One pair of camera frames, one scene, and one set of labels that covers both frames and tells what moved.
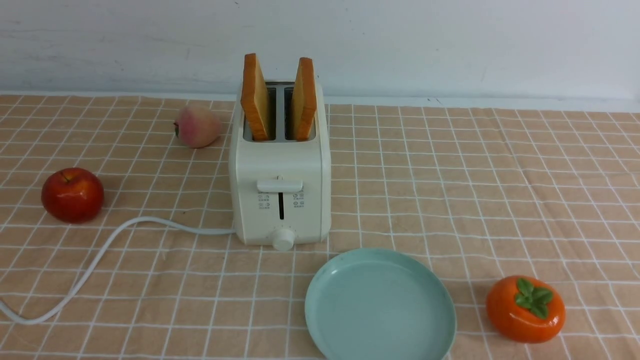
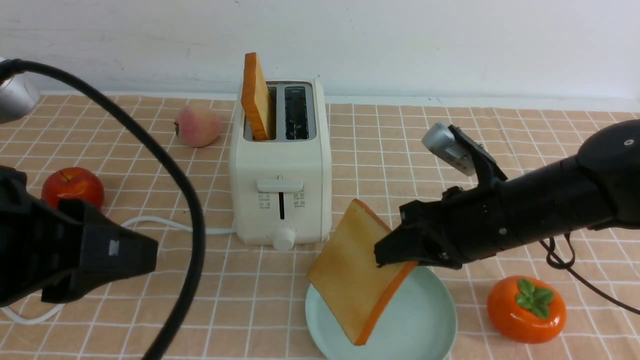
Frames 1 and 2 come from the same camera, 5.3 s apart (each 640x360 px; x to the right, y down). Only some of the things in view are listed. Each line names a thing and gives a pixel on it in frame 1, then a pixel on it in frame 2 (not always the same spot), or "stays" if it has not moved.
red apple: [73, 195] stays
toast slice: [304, 106] → [353, 290]
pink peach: [197, 127] stays
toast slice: [254, 99] stays
